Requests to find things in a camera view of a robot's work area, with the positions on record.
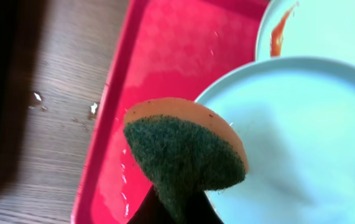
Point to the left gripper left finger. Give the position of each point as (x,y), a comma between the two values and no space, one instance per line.
(151,211)

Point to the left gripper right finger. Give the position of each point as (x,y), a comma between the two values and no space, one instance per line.
(200,211)

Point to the orange green sponge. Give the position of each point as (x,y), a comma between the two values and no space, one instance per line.
(183,148)

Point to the light blue plate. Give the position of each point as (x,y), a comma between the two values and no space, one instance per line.
(317,28)
(296,119)

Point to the red plastic tray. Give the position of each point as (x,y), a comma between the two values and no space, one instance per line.
(166,48)

